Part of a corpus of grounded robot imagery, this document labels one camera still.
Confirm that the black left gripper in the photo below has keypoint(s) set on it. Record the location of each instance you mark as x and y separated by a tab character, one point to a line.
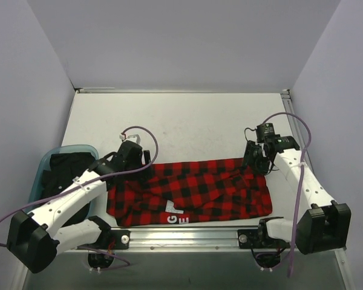
144	163

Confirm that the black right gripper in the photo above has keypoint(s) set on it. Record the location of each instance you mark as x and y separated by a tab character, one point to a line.
255	156

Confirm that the red black plaid shirt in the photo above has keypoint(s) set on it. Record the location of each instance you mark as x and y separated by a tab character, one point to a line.
191	192

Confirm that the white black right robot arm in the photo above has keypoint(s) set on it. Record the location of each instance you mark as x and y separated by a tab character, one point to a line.
325	223

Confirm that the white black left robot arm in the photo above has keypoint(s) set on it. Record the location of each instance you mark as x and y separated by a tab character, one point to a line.
75	217

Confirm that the black clothing in bin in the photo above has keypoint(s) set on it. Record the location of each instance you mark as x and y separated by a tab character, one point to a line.
64	167

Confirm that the teal plastic bin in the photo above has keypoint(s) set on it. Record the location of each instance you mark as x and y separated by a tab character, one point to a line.
45	165

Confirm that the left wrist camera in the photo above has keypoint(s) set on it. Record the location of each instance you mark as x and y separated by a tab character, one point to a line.
135	138

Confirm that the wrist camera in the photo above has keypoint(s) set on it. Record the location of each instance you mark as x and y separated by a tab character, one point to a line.
265	131
135	138

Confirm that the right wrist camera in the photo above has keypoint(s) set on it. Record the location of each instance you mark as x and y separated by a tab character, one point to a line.
265	131

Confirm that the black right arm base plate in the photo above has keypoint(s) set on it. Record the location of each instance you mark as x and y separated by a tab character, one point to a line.
249	239

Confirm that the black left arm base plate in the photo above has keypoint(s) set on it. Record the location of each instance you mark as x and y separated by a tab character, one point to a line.
111	240

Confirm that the aluminium front rail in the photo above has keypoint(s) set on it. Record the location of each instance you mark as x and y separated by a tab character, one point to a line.
176	239

